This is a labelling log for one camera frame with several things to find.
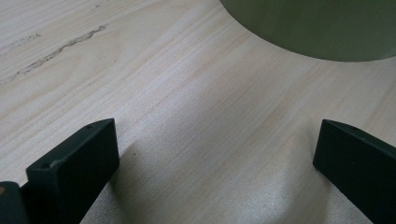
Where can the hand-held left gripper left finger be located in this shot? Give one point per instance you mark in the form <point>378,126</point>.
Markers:
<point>74,168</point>

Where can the green plastic trash bin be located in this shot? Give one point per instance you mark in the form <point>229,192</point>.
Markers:
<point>311,28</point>

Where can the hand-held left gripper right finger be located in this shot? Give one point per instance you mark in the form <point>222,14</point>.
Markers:
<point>358,168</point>

